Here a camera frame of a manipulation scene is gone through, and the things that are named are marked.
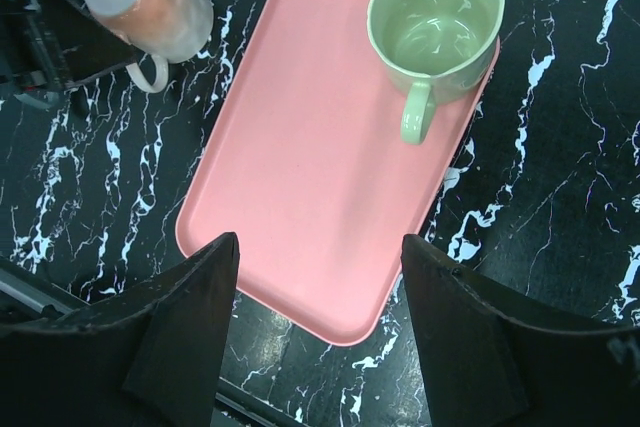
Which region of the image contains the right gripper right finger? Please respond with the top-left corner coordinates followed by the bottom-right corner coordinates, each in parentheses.
top-left (401, 234), bottom-right (639, 426)

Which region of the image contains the pink and white mug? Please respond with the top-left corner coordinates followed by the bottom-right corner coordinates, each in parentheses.
top-left (84, 0), bottom-right (214, 93)

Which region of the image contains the sage green mug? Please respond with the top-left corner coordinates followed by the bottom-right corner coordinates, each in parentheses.
top-left (367, 0), bottom-right (505, 145)

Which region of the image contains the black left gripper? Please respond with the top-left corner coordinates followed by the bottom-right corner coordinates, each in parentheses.
top-left (1, 0), bottom-right (136, 97)

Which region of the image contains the pink plastic tray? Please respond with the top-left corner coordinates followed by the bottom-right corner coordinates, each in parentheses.
top-left (175, 0), bottom-right (481, 346)

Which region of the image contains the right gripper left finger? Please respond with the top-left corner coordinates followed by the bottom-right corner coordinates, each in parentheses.
top-left (1, 232), bottom-right (240, 426)

